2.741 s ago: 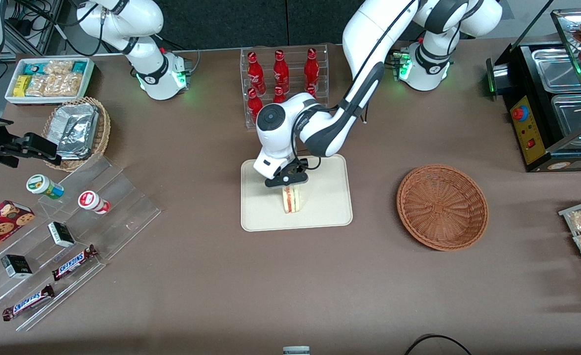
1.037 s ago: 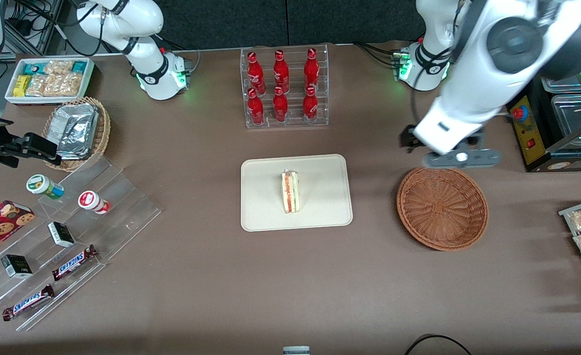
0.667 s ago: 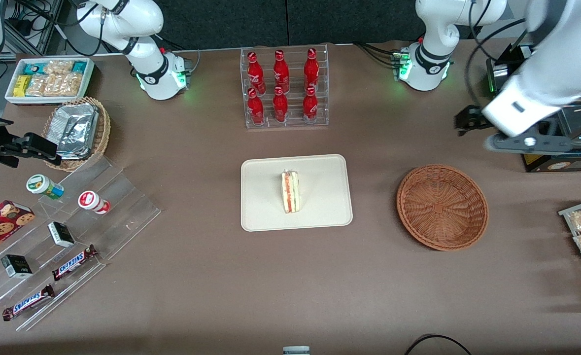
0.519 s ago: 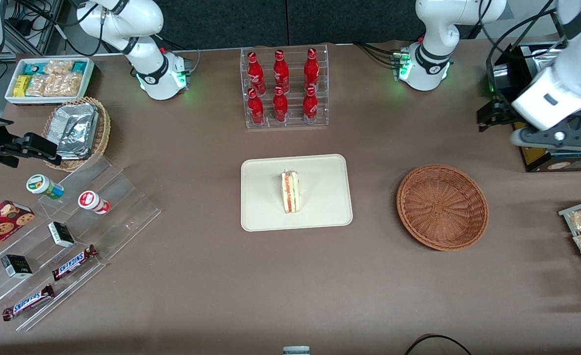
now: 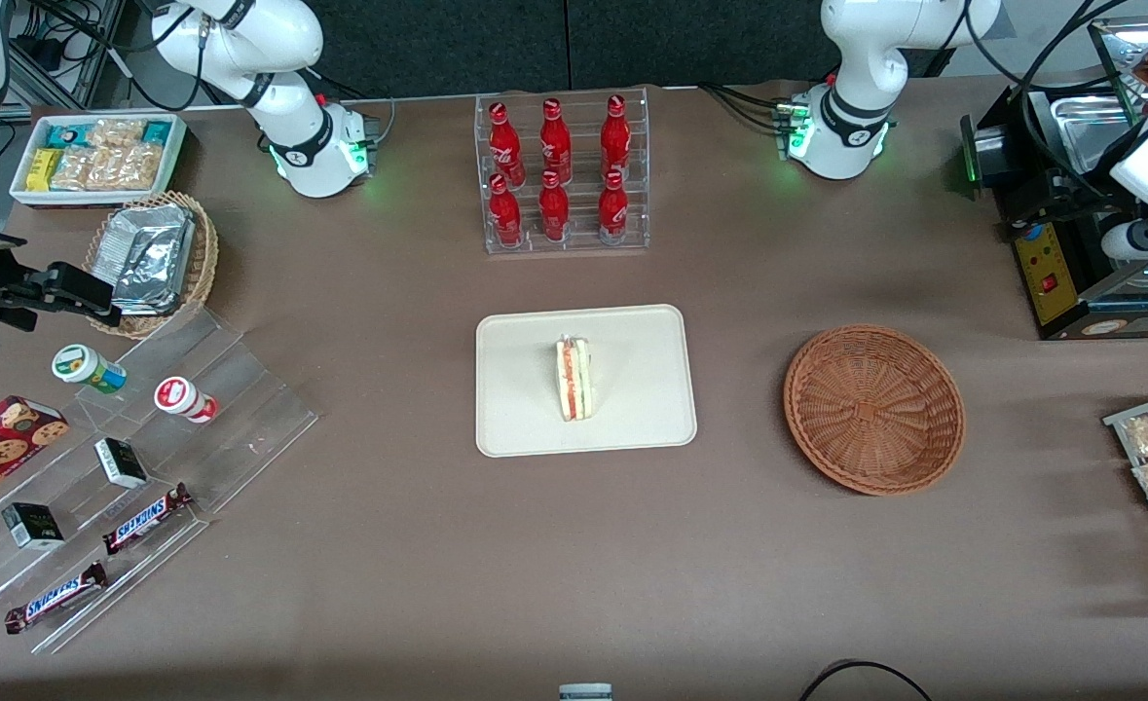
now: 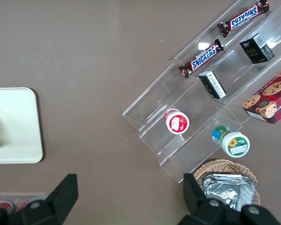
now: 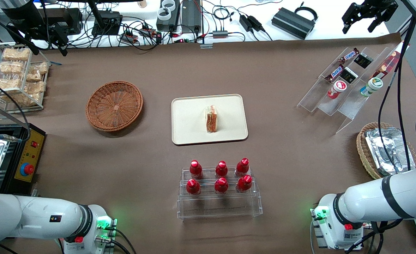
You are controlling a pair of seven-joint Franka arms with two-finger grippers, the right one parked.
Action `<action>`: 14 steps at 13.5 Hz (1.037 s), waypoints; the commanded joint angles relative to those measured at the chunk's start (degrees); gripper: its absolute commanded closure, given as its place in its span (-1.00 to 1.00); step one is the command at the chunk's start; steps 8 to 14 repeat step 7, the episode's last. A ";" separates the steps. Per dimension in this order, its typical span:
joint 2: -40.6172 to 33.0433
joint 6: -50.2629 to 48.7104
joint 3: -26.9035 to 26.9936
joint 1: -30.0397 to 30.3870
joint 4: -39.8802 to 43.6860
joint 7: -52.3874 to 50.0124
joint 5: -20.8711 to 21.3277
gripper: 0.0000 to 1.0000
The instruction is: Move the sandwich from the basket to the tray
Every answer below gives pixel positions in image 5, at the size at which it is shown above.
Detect triangular sandwich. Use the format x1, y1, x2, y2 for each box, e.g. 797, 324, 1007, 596
555, 334, 597, 423

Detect light wicker basket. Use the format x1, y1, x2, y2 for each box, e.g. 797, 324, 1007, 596
82, 191, 220, 340

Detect brown wicker basket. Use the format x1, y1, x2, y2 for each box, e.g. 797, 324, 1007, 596
783, 323, 967, 498

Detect cream plastic tray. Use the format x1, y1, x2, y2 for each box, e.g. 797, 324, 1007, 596
475, 304, 698, 459

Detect black box green light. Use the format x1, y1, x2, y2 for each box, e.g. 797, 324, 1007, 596
960, 115, 1032, 196

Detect silver foil packet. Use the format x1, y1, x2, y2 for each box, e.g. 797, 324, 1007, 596
111, 229, 193, 314
101, 204, 197, 254

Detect white jar sunflower green label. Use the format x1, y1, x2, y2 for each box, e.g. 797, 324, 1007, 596
52, 344, 129, 395

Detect black food warmer cabinet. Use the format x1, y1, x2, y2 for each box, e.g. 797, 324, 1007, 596
1000, 19, 1148, 342

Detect white rectangular snack bin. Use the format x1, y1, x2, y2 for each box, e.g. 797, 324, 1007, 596
9, 113, 189, 209

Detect yellow snack packet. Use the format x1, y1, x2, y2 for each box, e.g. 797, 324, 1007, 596
25, 148, 61, 193

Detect clear bag beige snacks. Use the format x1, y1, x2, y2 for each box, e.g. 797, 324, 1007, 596
85, 118, 148, 149
109, 143, 166, 192
51, 146, 115, 192

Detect white jar red lid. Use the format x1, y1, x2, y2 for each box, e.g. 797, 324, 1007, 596
153, 376, 219, 424

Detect small black carton box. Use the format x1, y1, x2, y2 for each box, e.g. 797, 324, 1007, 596
94, 438, 149, 490
1, 502, 65, 551

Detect clear acrylic stepped shelf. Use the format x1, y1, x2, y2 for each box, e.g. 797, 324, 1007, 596
0, 307, 319, 655

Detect Snickers chocolate bar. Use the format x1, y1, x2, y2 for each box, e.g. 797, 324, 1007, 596
4, 562, 109, 636
101, 484, 195, 556

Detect red cola bottle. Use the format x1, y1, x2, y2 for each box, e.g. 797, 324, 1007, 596
599, 169, 629, 245
488, 173, 524, 247
489, 101, 526, 186
539, 98, 573, 184
601, 94, 631, 181
538, 170, 571, 242

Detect clear acrylic bottle rack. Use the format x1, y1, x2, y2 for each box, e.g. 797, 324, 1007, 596
474, 88, 650, 256

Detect black cable bundle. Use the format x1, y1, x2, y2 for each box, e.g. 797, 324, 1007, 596
698, 82, 791, 129

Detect black looped cable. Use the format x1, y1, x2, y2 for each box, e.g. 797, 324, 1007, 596
796, 659, 935, 701

